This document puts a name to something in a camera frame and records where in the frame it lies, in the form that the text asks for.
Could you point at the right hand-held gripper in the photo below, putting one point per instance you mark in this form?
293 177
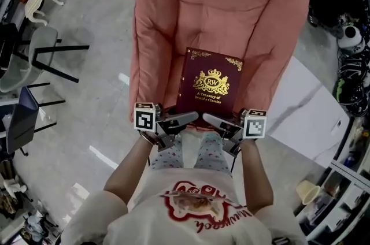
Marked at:
254 125

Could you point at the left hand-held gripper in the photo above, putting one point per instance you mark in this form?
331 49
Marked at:
144 119

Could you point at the maroon book with gold print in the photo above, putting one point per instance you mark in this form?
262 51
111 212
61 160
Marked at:
206 64

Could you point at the pink cushioned sofa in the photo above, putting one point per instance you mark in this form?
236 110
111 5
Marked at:
219 12

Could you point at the person's left forearm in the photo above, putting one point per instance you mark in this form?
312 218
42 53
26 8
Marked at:
130 168

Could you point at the person's right forearm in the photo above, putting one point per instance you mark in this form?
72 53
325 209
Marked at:
257 174

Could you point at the person's star patterned trousers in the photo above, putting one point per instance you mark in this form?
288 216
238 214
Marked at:
209 151

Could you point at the white table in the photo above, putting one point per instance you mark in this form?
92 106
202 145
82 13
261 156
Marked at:
300 111

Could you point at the cream plastic basket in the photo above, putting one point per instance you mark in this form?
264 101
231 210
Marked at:
307 192

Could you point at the white storage rack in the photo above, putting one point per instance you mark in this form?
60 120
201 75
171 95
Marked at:
338 203

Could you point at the grey chair with black legs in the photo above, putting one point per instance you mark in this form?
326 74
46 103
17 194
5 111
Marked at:
34 59

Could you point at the dark blue chair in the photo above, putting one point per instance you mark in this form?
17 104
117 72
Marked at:
21 119

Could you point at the white ornate stool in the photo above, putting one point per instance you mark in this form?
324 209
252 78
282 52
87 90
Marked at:
36 2

